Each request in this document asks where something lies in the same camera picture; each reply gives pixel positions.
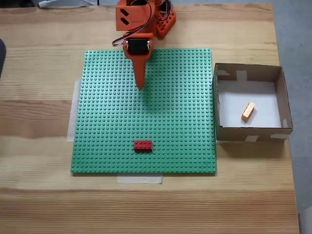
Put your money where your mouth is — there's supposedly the thin servo cable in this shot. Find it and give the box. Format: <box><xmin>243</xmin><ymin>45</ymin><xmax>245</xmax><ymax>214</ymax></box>
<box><xmin>112</xmin><ymin>0</ymin><xmax>153</xmax><ymax>47</ymax></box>

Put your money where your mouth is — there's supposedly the green lego baseplate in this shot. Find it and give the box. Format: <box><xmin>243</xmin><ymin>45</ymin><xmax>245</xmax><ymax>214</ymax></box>
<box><xmin>70</xmin><ymin>48</ymin><xmax>217</xmax><ymax>174</ymax></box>

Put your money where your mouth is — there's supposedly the white paper sheet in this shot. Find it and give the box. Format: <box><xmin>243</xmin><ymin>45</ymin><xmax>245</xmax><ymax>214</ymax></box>
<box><xmin>217</xmin><ymin>81</ymin><xmax>282</xmax><ymax>128</ymax></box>

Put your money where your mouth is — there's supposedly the white plastic object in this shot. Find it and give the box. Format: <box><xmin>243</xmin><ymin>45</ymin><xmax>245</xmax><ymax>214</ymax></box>
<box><xmin>38</xmin><ymin>0</ymin><xmax>98</xmax><ymax>9</ymax></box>

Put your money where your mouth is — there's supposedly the open cardboard box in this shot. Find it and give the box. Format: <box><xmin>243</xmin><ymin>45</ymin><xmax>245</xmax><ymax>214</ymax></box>
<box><xmin>212</xmin><ymin>62</ymin><xmax>293</xmax><ymax>144</ymax></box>

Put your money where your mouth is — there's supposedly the red lego block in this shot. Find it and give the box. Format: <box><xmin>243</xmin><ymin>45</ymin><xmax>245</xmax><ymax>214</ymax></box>
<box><xmin>133</xmin><ymin>140</ymin><xmax>154</xmax><ymax>152</ymax></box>

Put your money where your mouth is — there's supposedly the black rounded object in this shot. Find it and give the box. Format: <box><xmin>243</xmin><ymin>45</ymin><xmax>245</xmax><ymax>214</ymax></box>
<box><xmin>0</xmin><ymin>38</ymin><xmax>7</xmax><ymax>80</ymax></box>

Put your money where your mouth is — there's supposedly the yellow lego block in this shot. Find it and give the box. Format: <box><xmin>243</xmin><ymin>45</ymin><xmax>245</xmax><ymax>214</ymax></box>
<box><xmin>241</xmin><ymin>102</ymin><xmax>256</xmax><ymax>122</ymax></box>

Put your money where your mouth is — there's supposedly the translucent masking tape strip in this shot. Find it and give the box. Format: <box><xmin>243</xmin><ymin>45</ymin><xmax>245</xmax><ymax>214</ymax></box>
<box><xmin>66</xmin><ymin>79</ymin><xmax>81</xmax><ymax>143</ymax></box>
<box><xmin>117</xmin><ymin>174</ymin><xmax>163</xmax><ymax>185</ymax></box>

